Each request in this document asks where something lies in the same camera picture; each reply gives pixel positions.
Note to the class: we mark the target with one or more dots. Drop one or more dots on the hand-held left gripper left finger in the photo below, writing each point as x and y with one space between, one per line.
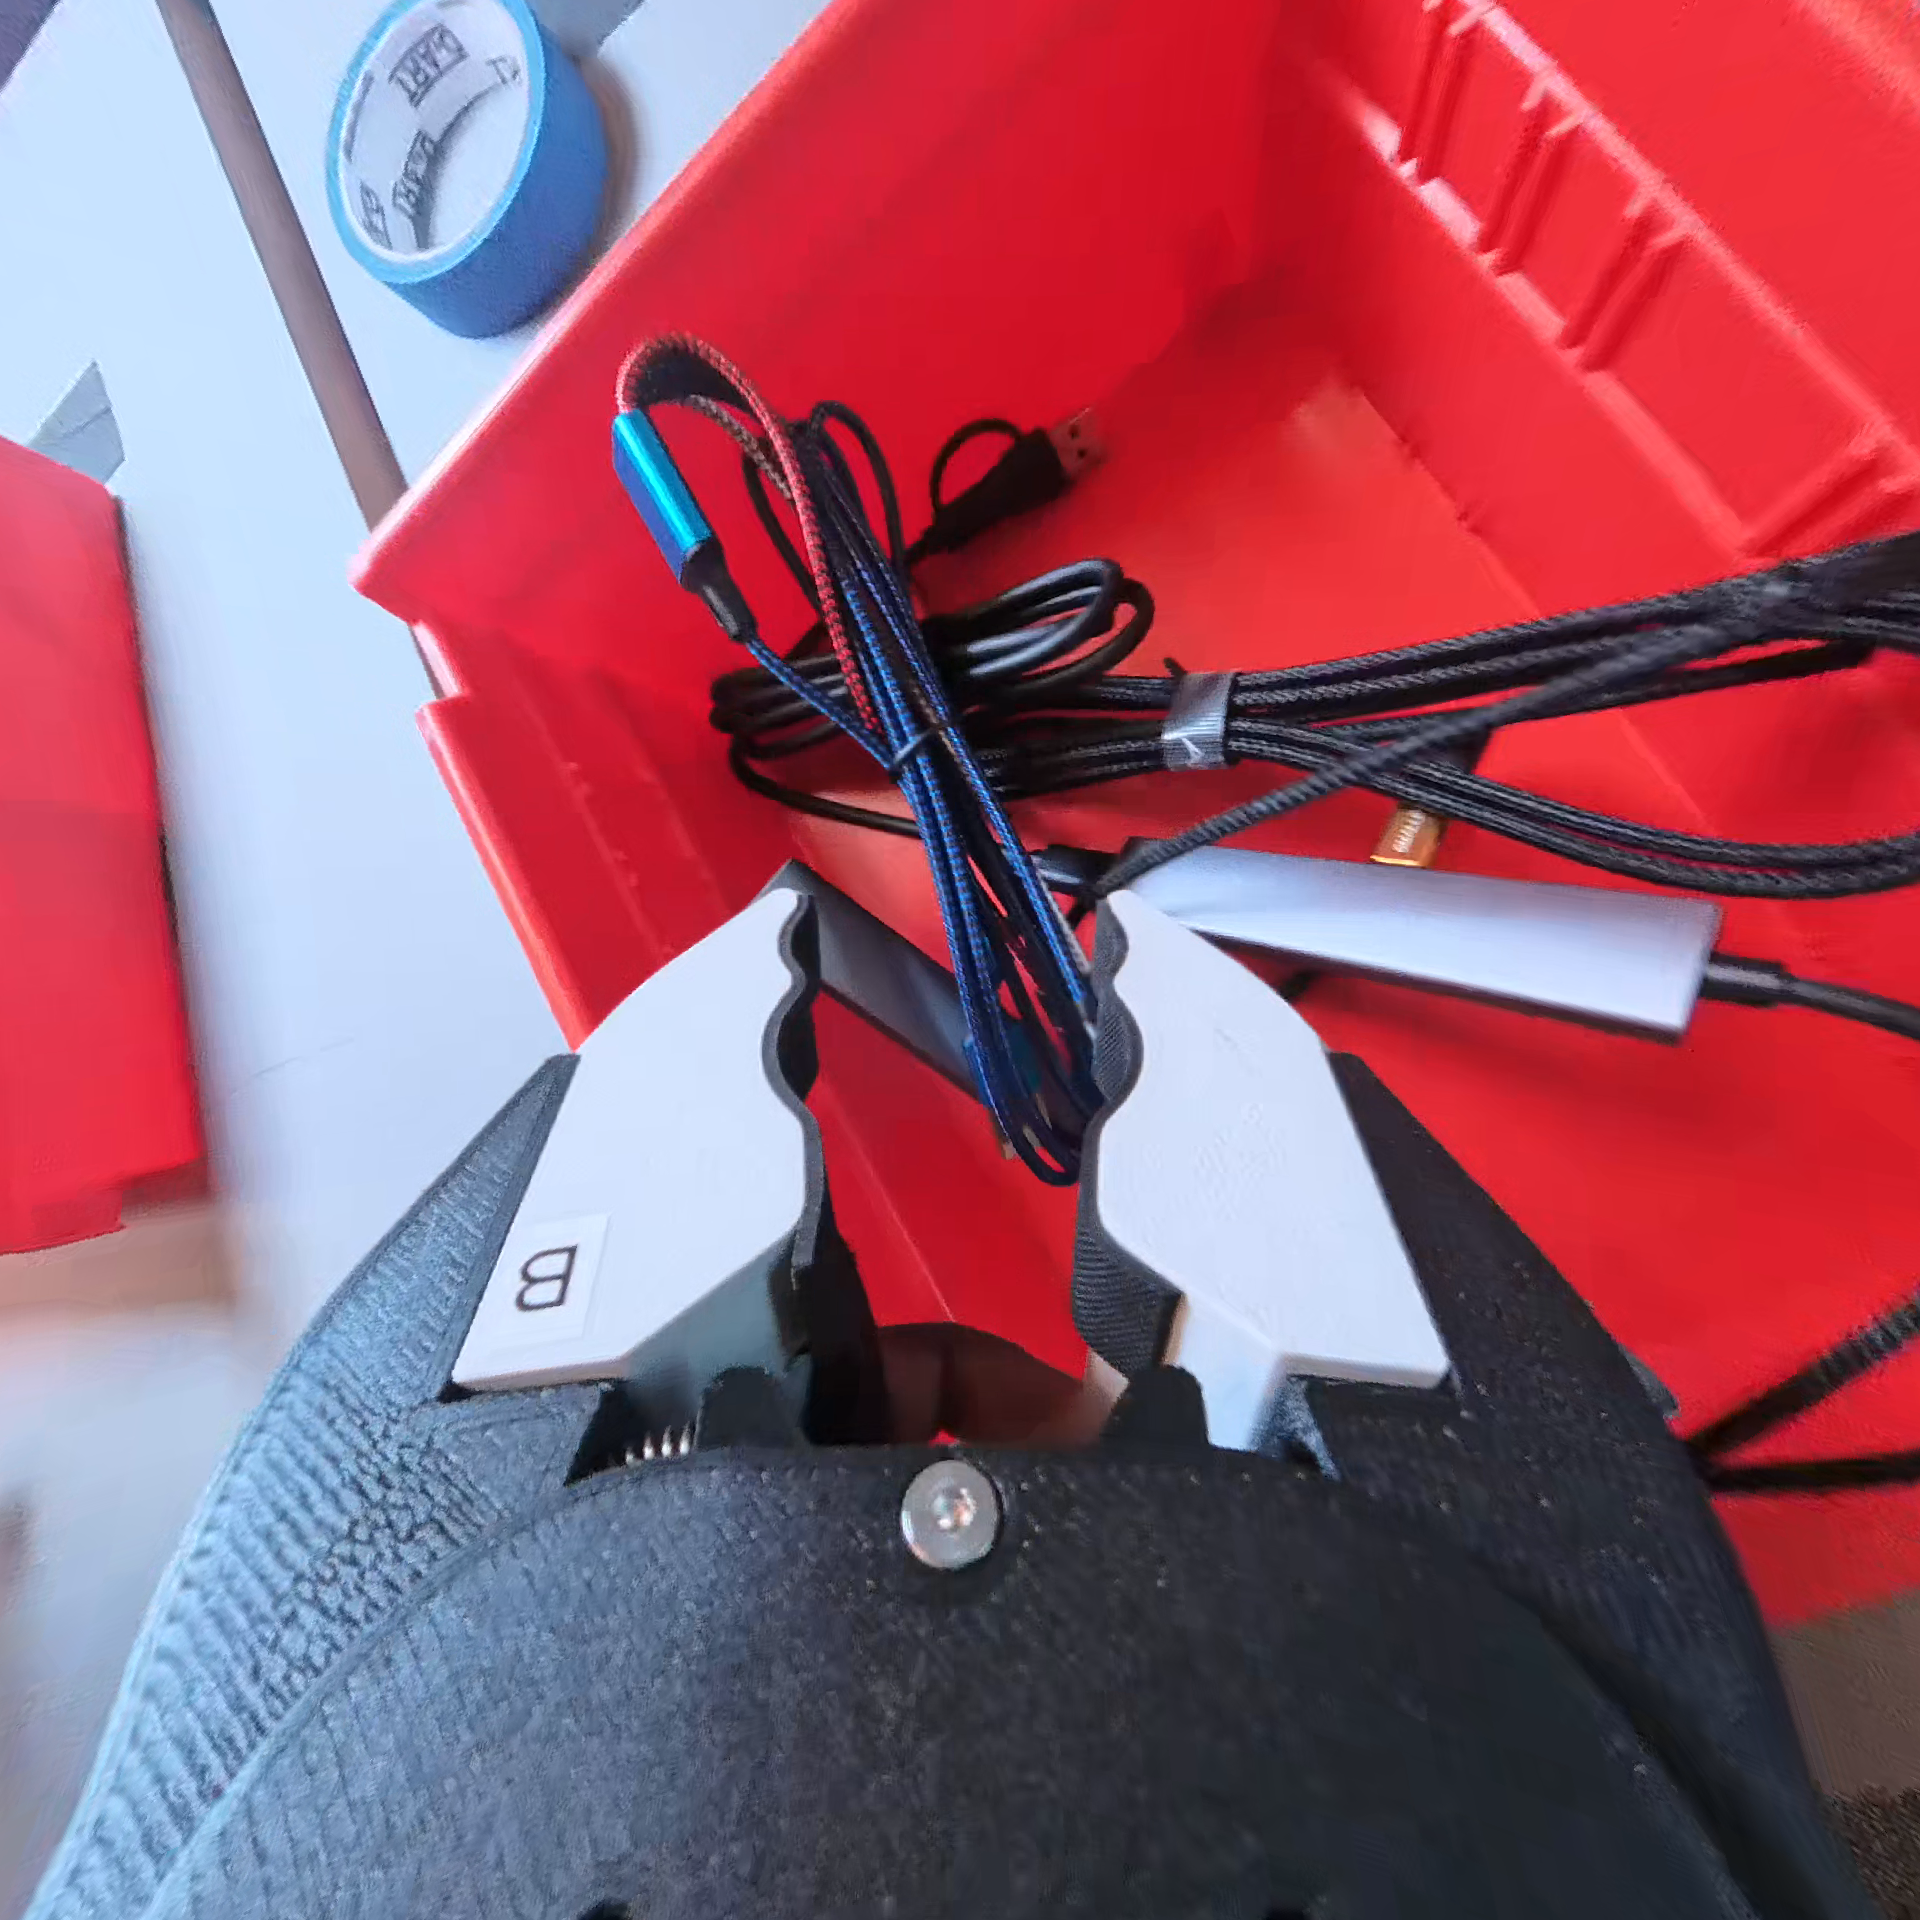
644 1155

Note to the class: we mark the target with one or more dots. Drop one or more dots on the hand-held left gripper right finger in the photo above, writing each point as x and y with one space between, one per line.
1260 1184

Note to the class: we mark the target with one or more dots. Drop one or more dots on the grey usb hub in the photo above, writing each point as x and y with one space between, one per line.
1425 932

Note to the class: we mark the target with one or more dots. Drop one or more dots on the red plastic bin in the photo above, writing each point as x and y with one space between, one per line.
90 827
1050 225

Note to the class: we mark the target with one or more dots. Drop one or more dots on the gold screw connector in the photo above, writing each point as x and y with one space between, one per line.
1405 840

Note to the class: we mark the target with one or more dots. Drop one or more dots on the blue tape roll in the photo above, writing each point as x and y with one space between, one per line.
547 196

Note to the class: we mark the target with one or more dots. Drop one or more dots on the grey metal bar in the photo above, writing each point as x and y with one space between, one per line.
284 254

